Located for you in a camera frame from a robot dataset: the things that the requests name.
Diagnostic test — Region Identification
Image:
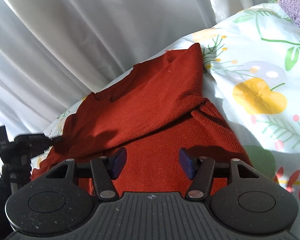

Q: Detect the red knit sweater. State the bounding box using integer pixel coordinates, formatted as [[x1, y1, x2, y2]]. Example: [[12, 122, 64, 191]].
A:
[[32, 43, 250, 193]]

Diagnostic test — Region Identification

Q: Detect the white curtain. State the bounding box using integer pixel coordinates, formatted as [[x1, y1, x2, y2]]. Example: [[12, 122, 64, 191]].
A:
[[0, 0, 291, 153]]

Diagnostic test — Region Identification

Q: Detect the floral bed sheet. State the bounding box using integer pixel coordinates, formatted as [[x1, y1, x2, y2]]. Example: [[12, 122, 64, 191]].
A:
[[31, 0, 300, 201]]

